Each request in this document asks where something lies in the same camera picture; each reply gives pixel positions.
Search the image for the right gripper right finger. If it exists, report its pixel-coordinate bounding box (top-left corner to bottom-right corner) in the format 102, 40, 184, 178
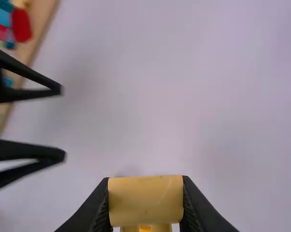
179, 175, 241, 232

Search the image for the red toy brick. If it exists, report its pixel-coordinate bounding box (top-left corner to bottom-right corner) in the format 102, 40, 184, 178
12, 8, 32, 44

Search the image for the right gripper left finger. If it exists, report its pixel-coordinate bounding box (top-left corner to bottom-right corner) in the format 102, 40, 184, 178
55, 177, 113, 232

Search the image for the pile of toy bricks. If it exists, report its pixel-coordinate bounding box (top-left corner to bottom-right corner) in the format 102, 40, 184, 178
0, 0, 18, 133

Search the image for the yellow toy brick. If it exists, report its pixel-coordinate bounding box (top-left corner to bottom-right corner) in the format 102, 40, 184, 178
108, 174, 184, 232

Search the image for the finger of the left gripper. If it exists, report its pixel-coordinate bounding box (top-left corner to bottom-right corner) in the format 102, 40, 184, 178
0, 137, 66, 194
0, 45, 65, 105

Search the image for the tan tray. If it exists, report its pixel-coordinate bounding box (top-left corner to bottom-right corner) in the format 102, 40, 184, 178
0, 0, 59, 139

